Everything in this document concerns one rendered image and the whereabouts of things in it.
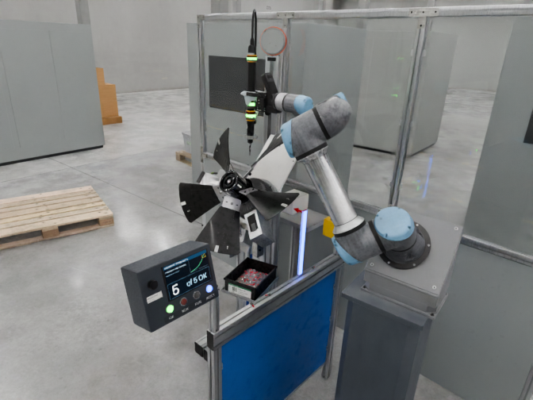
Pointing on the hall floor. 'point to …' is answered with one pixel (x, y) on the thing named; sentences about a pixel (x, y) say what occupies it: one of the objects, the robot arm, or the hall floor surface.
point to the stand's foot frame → (201, 347)
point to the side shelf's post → (293, 252)
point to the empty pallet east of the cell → (51, 214)
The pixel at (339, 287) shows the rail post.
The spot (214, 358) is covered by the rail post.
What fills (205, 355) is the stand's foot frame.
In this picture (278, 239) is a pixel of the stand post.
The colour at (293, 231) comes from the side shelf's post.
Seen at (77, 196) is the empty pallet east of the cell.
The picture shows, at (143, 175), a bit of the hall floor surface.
